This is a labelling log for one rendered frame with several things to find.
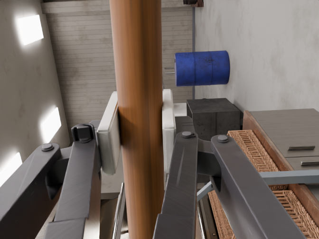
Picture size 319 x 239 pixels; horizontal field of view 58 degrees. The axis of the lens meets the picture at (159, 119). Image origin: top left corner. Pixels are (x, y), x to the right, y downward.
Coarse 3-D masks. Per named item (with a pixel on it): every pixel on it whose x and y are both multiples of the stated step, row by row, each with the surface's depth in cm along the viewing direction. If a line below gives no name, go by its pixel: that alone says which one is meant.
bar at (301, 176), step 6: (264, 174) 122; (270, 174) 122; (276, 174) 122; (282, 174) 122; (288, 174) 122; (294, 174) 121; (300, 174) 121; (306, 174) 121; (312, 174) 121; (318, 174) 121; (264, 180) 121; (270, 180) 121; (276, 180) 121; (282, 180) 121; (288, 180) 121; (294, 180) 121; (300, 180) 121; (306, 180) 121; (312, 180) 121; (318, 180) 121; (204, 186) 125; (210, 186) 123; (198, 192) 126; (204, 192) 124; (198, 198) 126
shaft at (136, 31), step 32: (128, 0) 15; (160, 0) 16; (128, 32) 16; (160, 32) 17; (128, 64) 17; (160, 64) 18; (128, 96) 18; (160, 96) 19; (128, 128) 19; (160, 128) 19; (128, 160) 20; (160, 160) 20; (128, 192) 21; (160, 192) 21; (128, 224) 23
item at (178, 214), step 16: (176, 144) 15; (192, 144) 15; (176, 160) 13; (192, 160) 13; (176, 176) 12; (192, 176) 12; (176, 192) 11; (192, 192) 11; (176, 208) 10; (192, 208) 10; (160, 224) 9; (176, 224) 9; (192, 224) 9
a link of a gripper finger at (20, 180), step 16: (48, 144) 15; (32, 160) 14; (48, 160) 14; (16, 176) 13; (32, 176) 13; (0, 192) 12; (16, 192) 12; (32, 192) 12; (48, 192) 15; (0, 208) 11; (16, 208) 11; (32, 208) 12; (48, 208) 14; (0, 224) 10; (16, 224) 11; (32, 224) 12
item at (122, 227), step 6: (120, 210) 172; (126, 210) 177; (120, 216) 167; (126, 216) 173; (120, 222) 163; (126, 222) 170; (120, 228) 159; (126, 228) 168; (120, 234) 155; (126, 234) 165
